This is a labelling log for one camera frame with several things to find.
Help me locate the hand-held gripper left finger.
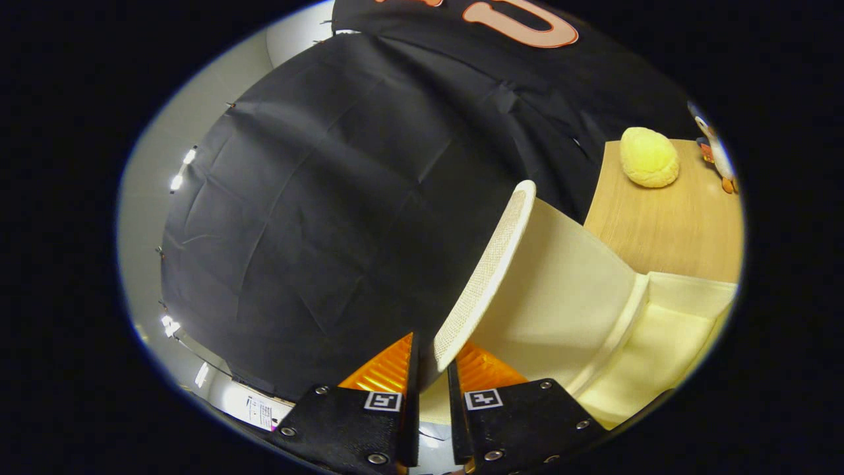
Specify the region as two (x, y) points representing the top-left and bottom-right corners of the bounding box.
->
(264, 332), (421, 475)

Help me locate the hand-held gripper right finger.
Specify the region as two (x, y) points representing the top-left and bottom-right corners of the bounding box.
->
(447, 341), (609, 475)

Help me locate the cream fabric storage box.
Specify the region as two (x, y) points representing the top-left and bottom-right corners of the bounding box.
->
(419, 179), (739, 431)

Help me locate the white labelled panel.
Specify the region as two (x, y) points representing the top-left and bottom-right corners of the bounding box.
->
(227, 386), (294, 433)

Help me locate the black backdrop cloth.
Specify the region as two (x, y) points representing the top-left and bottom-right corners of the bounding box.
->
(160, 0), (700, 403)

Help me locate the yellow plush bun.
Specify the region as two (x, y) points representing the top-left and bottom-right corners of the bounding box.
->
(620, 127), (680, 189)

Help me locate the plush penguin toy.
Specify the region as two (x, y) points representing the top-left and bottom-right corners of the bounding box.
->
(687, 100), (739, 195)

